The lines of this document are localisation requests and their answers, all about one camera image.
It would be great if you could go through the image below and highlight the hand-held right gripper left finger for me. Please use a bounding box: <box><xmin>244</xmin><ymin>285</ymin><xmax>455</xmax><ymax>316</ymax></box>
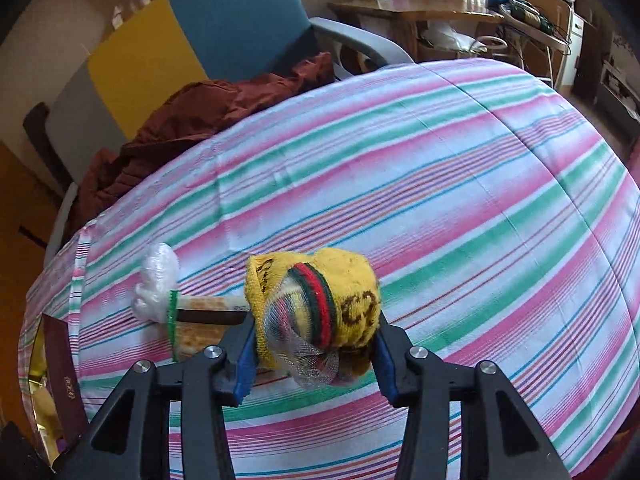
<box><xmin>52</xmin><ymin>310</ymin><xmax>261</xmax><ymax>480</ymax></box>

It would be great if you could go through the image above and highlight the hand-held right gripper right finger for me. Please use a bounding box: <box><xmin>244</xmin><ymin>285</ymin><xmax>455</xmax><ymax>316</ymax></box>
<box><xmin>374</xmin><ymin>316</ymin><xmax>571</xmax><ymax>480</ymax></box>

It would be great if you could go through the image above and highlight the yellow sock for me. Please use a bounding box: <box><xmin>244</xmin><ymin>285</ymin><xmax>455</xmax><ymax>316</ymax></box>
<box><xmin>243</xmin><ymin>247</ymin><xmax>383</xmax><ymax>388</ymax></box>

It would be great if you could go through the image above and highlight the striped tablecloth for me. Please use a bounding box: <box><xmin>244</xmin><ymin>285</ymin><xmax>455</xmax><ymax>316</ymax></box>
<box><xmin>17</xmin><ymin>57</ymin><xmax>640</xmax><ymax>480</ymax></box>

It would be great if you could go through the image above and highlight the red-brown jacket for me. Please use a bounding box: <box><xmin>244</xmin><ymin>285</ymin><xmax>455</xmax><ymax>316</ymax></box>
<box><xmin>67</xmin><ymin>52</ymin><xmax>336</xmax><ymax>236</ymax></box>

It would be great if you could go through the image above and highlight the blue yellow grey chair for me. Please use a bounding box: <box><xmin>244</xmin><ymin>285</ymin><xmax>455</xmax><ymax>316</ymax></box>
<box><xmin>22</xmin><ymin>0</ymin><xmax>416</xmax><ymax>271</ymax></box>

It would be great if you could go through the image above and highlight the wooden desk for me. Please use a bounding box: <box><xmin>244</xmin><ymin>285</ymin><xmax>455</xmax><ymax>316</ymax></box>
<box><xmin>327</xmin><ymin>0</ymin><xmax>506</xmax><ymax>61</ymax></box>

